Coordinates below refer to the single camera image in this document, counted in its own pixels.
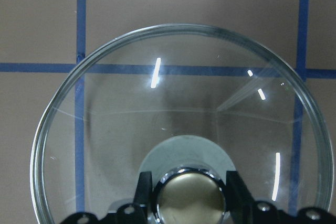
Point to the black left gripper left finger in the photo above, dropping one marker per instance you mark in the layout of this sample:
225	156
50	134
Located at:
136	211

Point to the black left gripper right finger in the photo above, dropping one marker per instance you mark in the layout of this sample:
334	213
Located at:
244	209

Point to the glass pot lid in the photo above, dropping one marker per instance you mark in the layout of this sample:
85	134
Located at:
188	103

